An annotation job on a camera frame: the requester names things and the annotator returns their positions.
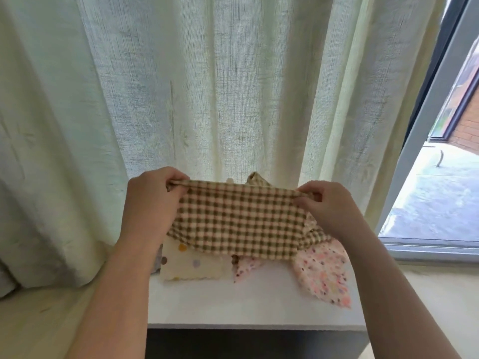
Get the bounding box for person's left hand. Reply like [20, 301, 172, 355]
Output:
[120, 167, 192, 247]

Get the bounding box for white sliding door frame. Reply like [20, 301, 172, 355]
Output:
[374, 0, 479, 262]

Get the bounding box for white table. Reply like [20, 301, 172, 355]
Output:
[146, 250, 371, 359]

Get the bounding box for cream polka dot cloths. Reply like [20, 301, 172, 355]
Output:
[159, 235, 233, 283]

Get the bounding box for person's right hand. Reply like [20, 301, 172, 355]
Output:
[293, 180, 368, 247]

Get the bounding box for pink floral cloths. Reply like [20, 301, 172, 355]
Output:
[232, 213, 353, 310]

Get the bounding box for person's right forearm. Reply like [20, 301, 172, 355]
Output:
[337, 228, 461, 359]

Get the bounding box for white linen curtain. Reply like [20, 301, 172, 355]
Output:
[0, 0, 450, 300]

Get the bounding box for person's left forearm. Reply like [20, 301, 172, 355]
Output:
[66, 235, 162, 359]

